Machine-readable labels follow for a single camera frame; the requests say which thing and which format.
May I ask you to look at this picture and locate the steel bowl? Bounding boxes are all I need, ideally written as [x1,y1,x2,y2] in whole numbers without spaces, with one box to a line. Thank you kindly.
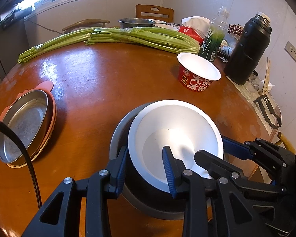
[109,103,185,220]

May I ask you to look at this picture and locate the large red paper bowl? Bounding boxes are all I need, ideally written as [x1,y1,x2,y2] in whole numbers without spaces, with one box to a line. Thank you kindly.
[128,100,224,193]

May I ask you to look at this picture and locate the small red paper bowl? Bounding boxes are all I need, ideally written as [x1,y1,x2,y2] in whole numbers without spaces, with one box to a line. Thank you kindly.
[177,53,221,92]

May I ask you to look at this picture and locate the steel pan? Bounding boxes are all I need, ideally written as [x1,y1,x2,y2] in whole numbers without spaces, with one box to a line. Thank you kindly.
[0,89,52,165]

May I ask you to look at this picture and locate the pink chicken-shaped plate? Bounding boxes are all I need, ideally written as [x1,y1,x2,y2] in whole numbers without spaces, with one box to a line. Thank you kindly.
[0,80,56,161]

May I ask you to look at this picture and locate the black metal clip tool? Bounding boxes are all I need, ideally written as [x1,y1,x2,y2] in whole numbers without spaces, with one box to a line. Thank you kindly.
[253,94,282,130]

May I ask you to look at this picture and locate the wooden chopsticks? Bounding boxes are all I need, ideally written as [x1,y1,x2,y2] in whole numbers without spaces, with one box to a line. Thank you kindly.
[261,58,271,95]

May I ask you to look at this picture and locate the black thermos flask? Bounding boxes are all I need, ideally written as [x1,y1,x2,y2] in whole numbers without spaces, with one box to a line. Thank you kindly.
[224,12,272,85]

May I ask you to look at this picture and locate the green plastic bottle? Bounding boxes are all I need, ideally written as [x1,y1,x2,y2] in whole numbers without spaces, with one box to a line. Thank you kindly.
[199,6,229,62]

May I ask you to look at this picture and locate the right celery bunch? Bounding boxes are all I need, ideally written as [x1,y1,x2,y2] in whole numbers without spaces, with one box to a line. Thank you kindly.
[85,27,200,54]

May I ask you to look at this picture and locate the celery bunch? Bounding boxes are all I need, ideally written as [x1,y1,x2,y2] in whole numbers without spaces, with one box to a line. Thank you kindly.
[17,27,100,64]
[85,27,200,54]

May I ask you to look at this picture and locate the red tissue pack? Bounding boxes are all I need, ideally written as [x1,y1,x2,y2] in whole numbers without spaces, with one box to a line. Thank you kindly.
[179,16,210,44]

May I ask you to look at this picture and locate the left celery bunch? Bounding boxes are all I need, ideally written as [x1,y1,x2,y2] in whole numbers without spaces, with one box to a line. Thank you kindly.
[17,27,100,64]

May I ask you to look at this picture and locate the curved-back wooden chair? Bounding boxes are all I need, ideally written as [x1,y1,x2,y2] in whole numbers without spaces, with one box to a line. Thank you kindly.
[62,19,110,34]

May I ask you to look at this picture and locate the far steel pot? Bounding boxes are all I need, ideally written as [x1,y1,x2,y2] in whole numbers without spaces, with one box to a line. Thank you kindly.
[119,18,155,28]

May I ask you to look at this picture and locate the wooden chair with cutout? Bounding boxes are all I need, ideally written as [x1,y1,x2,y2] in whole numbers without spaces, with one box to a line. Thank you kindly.
[135,4,174,23]

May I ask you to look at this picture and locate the wall power socket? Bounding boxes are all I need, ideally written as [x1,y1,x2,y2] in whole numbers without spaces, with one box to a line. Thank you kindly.
[285,41,296,63]

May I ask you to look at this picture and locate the black wire rack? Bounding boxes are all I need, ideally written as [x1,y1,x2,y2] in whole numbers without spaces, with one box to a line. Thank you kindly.
[0,0,32,29]

